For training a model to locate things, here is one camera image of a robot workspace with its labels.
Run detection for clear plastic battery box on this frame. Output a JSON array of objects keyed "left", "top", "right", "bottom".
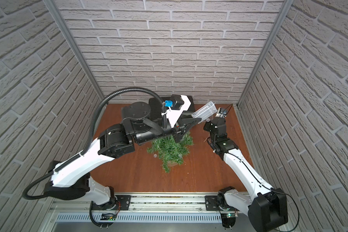
[{"left": 191, "top": 101, "right": 217, "bottom": 123}]

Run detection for clear string light wire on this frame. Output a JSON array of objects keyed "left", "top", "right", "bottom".
[{"left": 149, "top": 136, "right": 192, "bottom": 167}]

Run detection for small green christmas tree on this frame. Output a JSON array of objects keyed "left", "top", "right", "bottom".
[{"left": 147, "top": 133, "right": 194, "bottom": 173}]

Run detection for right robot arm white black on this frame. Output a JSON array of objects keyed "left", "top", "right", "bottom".
[{"left": 204, "top": 117, "right": 288, "bottom": 232}]

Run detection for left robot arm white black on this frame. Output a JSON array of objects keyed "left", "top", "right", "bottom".
[{"left": 43, "top": 95, "right": 204, "bottom": 206}]

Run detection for round wooden tree base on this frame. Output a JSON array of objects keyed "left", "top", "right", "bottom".
[{"left": 167, "top": 160, "right": 180, "bottom": 167}]

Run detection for black tool case orange latches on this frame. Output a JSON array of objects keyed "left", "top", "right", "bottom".
[{"left": 148, "top": 96, "right": 195, "bottom": 121}]

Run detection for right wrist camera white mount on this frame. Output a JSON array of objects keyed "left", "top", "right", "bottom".
[{"left": 215, "top": 107, "right": 228, "bottom": 118}]

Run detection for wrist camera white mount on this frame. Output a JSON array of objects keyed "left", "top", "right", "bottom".
[
  {"left": 215, "top": 107, "right": 228, "bottom": 118},
  {"left": 161, "top": 94, "right": 193, "bottom": 128}
]

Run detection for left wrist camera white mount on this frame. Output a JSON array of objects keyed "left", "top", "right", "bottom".
[{"left": 161, "top": 94, "right": 193, "bottom": 128}]

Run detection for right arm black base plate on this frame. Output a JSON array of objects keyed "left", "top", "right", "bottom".
[{"left": 205, "top": 195, "right": 237, "bottom": 212}]

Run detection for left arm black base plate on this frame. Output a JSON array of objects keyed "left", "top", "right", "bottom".
[{"left": 91, "top": 195, "right": 132, "bottom": 211}]

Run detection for black corrugated cable conduit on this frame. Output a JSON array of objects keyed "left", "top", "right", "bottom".
[{"left": 22, "top": 86, "right": 167, "bottom": 201}]

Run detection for aluminium corner post right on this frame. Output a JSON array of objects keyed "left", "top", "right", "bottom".
[{"left": 237, "top": 0, "right": 294, "bottom": 108}]

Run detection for aluminium corner post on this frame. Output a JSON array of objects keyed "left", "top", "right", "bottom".
[
  {"left": 237, "top": 0, "right": 294, "bottom": 108},
  {"left": 44, "top": 0, "right": 104, "bottom": 100}
]

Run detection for aluminium corner post left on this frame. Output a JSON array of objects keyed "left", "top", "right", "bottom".
[{"left": 44, "top": 0, "right": 104, "bottom": 100}]

